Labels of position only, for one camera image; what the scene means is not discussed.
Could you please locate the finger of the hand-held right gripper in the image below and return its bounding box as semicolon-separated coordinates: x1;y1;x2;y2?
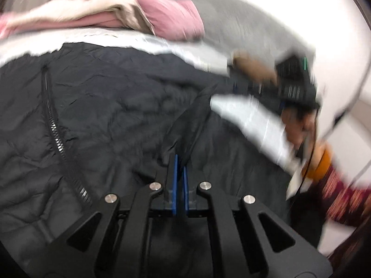
232;79;276;99

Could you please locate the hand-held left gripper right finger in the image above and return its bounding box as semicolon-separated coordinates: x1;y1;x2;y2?
182;165;332;278

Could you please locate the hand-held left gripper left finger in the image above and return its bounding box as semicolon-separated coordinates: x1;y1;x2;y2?
38;154;182;278

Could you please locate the black puffer jacket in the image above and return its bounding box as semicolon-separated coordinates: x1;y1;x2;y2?
0;43;322;278

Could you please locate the person's right hand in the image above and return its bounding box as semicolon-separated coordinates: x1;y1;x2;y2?
281;107;318;152

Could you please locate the grey bed sheet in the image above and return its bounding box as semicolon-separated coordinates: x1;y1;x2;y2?
165;0;316;73

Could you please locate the pink quilt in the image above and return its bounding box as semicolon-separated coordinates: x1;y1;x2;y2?
0;0;205;41

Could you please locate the black cable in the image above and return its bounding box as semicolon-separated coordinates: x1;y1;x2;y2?
290;61;371;197

